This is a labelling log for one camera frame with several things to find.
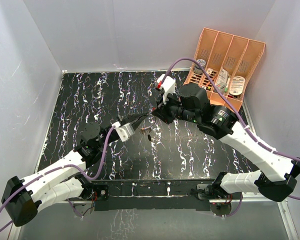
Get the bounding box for silver metal keyring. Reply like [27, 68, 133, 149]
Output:
[141, 114, 157, 129]

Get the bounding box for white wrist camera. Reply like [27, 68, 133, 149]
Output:
[111, 121, 135, 142]
[155, 74, 176, 105]

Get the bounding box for aluminium frame rail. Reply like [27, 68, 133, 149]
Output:
[237, 183, 291, 202]

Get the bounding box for purple cable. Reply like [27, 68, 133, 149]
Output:
[0, 126, 116, 235]
[164, 57, 300, 201]

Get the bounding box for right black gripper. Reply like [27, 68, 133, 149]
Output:
[152, 89, 200, 125]

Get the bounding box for white paper packets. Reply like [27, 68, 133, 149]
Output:
[215, 68, 229, 84]

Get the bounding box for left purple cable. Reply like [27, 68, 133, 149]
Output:
[0, 126, 116, 235]

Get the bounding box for orange plastic file organizer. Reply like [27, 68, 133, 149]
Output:
[185, 28, 266, 111]

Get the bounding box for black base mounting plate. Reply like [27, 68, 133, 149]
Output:
[89, 179, 244, 213]

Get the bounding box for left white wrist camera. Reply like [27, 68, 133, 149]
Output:
[111, 121, 135, 142]

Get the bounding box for grey round jar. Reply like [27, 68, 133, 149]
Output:
[193, 59, 206, 75]

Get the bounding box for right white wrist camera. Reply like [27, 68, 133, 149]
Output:
[155, 74, 176, 105]

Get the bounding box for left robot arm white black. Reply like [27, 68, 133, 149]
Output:
[1, 113, 148, 227]

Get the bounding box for small white card box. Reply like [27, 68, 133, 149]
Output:
[206, 68, 213, 77]

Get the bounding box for grey green small box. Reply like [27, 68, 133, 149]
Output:
[213, 82, 227, 95]

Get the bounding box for black marble pattern mat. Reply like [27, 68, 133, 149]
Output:
[38, 71, 257, 180]

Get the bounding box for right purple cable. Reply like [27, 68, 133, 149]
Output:
[164, 57, 300, 201]

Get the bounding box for bunch of small keys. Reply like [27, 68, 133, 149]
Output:
[139, 126, 152, 142]

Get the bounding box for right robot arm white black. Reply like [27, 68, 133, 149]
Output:
[152, 83, 300, 202]

